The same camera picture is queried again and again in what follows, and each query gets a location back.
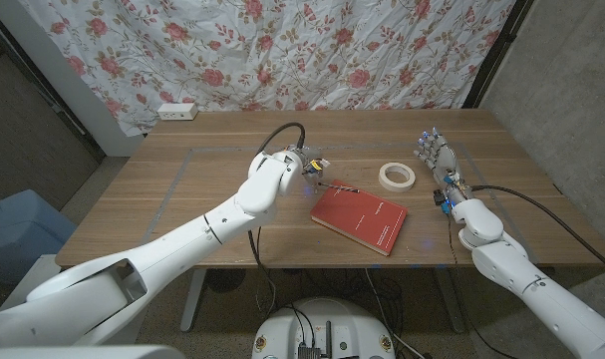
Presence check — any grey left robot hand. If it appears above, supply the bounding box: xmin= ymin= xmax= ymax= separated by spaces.
xmin=286 ymin=144 xmax=331 ymax=194

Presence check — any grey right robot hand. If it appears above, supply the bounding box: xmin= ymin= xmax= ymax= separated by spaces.
xmin=414 ymin=127 xmax=470 ymax=206

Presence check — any dark mechanical pencil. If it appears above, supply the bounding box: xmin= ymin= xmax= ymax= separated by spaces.
xmin=317 ymin=181 xmax=362 ymax=194

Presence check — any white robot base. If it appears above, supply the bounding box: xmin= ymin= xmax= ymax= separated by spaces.
xmin=251 ymin=297 xmax=397 ymax=359

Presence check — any cream masking tape roll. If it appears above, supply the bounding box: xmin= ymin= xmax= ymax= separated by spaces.
xmin=378 ymin=162 xmax=416 ymax=193

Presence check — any red notebook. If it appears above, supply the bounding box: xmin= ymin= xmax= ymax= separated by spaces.
xmin=309 ymin=179 xmax=409 ymax=257

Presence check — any floral backdrop cloth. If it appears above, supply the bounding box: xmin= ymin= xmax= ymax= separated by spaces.
xmin=17 ymin=0 xmax=517 ymax=139

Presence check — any white table leg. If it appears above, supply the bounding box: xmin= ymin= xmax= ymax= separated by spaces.
xmin=434 ymin=268 xmax=467 ymax=334
xmin=179 ymin=268 xmax=208 ymax=334

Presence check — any white power strip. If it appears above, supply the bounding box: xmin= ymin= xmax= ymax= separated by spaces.
xmin=156 ymin=102 xmax=199 ymax=122

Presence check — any black round floor object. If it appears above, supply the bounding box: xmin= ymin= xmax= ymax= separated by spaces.
xmin=205 ymin=268 xmax=247 ymax=294

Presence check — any white robot chest panel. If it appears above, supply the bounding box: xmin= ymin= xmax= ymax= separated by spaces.
xmin=0 ymin=344 xmax=186 ymax=359

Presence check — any blue plastic bin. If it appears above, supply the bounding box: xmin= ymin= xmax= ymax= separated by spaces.
xmin=0 ymin=188 xmax=78 ymax=288

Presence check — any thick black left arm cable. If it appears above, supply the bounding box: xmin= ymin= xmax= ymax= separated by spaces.
xmin=246 ymin=122 xmax=307 ymax=310

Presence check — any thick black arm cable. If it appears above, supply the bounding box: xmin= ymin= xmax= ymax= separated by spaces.
xmin=246 ymin=122 xmax=307 ymax=310
xmin=470 ymin=184 xmax=605 ymax=278

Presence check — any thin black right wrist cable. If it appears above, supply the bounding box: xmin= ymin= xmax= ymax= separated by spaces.
xmin=445 ymin=213 xmax=520 ymax=359

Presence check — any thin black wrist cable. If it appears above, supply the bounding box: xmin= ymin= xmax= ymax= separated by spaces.
xmin=445 ymin=213 xmax=520 ymax=359
xmin=253 ymin=226 xmax=279 ymax=310

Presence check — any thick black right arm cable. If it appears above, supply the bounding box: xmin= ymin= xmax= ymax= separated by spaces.
xmin=470 ymin=184 xmax=605 ymax=278

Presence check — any thin black left wrist cable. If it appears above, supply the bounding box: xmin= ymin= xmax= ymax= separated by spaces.
xmin=253 ymin=226 xmax=279 ymax=310

